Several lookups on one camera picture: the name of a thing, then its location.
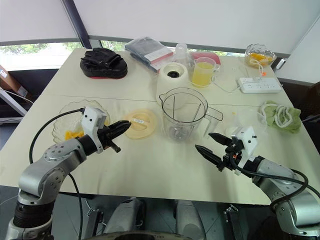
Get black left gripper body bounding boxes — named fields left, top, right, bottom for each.
left=96, top=124, right=115, bottom=151

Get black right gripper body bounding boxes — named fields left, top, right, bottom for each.
left=216, top=137, right=245, bottom=173

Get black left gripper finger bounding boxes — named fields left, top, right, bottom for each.
left=108, top=120, right=132, bottom=141
left=108, top=140, right=122, bottom=153

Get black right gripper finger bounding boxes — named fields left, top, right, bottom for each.
left=194, top=144, right=223, bottom=168
left=207, top=132, right=233, bottom=149

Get cream round blender lid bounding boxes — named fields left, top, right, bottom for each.
left=123, top=108, right=161, bottom=140

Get clear plastic cover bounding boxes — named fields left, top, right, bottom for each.
left=224, top=106, right=262, bottom=137

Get yellow food pieces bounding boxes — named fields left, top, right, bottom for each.
left=64, top=129, right=85, bottom=141

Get wavy clear glass bowl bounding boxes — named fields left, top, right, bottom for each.
left=52, top=99, right=111, bottom=145

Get clear blender jar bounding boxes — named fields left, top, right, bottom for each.
left=158, top=87, right=224, bottom=144

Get white mesh net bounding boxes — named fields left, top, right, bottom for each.
left=257, top=104, right=292, bottom=130

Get black boxing pad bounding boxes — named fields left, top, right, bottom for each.
left=79, top=47, right=129, bottom=81

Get silver robot leg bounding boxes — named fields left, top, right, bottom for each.
left=103, top=196, right=146, bottom=235
left=175, top=199, right=208, bottom=240

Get white power strip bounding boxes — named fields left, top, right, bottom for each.
left=236, top=76, right=283, bottom=94

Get measuring cup with yellow juice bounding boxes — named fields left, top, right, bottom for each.
left=190, top=56, right=221, bottom=89

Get green cloth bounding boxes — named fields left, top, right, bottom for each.
left=258, top=100, right=302, bottom=135

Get cream blender base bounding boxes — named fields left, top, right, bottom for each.
left=156, top=62, right=190, bottom=111

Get plastic bag of clothes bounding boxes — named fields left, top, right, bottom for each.
left=124, top=36, right=175, bottom=74

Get red flat container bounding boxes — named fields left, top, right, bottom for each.
left=191, top=51, right=222, bottom=66

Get glass bowl with orange slices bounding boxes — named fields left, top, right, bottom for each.
left=244, top=43, right=278, bottom=68

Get dark rounded robot torso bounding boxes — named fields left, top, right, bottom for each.
left=84, top=231, right=209, bottom=240

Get clear plastic bottle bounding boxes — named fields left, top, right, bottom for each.
left=173, top=42, right=196, bottom=74

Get black chair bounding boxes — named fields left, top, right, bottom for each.
left=296, top=80, right=320, bottom=124

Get brown cardboard box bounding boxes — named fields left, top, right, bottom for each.
left=0, top=64, right=29, bottom=99

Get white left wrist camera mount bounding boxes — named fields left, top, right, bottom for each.
left=80, top=106, right=107, bottom=154

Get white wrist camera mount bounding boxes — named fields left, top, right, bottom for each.
left=80, top=106, right=107, bottom=154
left=230, top=125, right=258, bottom=170

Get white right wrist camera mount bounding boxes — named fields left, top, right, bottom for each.
left=230, top=125, right=258, bottom=170

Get white power cord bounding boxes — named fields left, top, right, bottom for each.
left=211, top=65, right=266, bottom=94

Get black metal table bracket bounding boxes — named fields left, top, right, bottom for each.
left=86, top=208, right=105, bottom=231
left=223, top=204, right=245, bottom=240

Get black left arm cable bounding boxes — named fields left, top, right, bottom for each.
left=28, top=107, right=86, bottom=240

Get white shelf frame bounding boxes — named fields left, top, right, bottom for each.
left=0, top=88, right=35, bottom=126

